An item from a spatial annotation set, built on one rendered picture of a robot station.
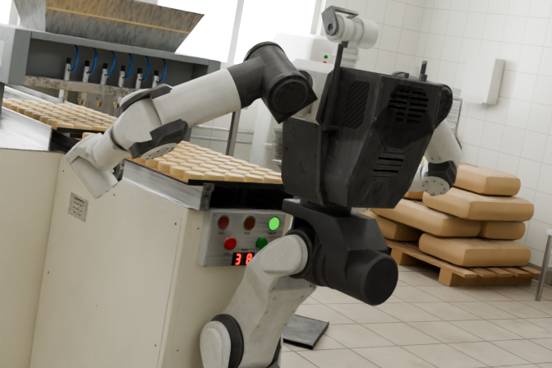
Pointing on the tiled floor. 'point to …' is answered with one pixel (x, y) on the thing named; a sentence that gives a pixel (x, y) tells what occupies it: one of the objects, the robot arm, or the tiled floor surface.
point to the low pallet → (464, 275)
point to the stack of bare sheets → (304, 331)
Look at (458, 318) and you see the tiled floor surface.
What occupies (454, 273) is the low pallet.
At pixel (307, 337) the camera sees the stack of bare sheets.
